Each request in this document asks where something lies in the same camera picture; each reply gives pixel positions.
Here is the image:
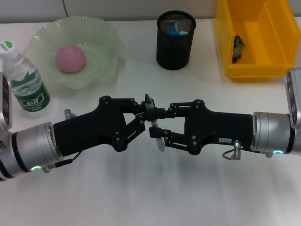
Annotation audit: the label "left gripper cable with plug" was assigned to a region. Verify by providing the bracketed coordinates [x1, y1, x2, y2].
[42, 108, 82, 174]

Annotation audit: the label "clear bottle green label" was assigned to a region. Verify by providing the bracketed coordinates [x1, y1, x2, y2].
[0, 41, 54, 119]

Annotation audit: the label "black mesh cup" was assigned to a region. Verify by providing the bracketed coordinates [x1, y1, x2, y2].
[156, 10, 197, 71]

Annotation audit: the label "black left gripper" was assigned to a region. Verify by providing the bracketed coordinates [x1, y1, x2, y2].
[53, 95, 151, 158]

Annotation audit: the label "pink peach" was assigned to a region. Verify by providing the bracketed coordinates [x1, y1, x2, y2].
[55, 45, 87, 74]

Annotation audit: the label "green glass fruit plate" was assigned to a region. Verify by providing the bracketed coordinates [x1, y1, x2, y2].
[24, 15, 127, 91]

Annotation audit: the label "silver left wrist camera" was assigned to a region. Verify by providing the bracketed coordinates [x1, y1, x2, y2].
[0, 72, 13, 129]

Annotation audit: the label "silver white pen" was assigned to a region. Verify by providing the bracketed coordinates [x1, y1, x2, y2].
[144, 93, 166, 153]

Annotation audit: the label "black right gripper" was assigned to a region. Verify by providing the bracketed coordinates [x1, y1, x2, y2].
[149, 99, 253, 155]

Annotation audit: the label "green plastic wrapper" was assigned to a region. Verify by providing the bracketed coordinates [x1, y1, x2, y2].
[231, 34, 247, 64]

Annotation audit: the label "blue scissors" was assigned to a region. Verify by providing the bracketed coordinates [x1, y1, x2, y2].
[166, 22, 189, 38]

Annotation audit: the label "yellow plastic bin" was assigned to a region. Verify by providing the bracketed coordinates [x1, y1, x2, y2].
[214, 0, 298, 82]

